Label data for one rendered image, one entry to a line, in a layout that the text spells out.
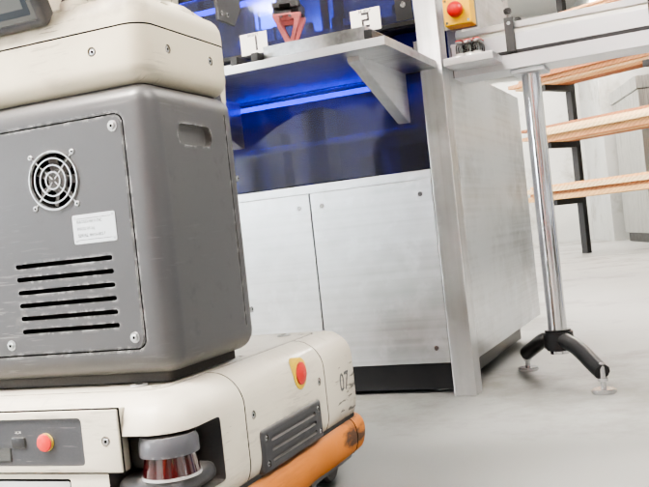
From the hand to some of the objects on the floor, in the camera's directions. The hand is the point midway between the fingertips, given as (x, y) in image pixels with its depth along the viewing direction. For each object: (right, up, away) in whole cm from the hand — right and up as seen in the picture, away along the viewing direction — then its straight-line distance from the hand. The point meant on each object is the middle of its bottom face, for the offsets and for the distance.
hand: (291, 43), depth 214 cm
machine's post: (+46, -88, +23) cm, 102 cm away
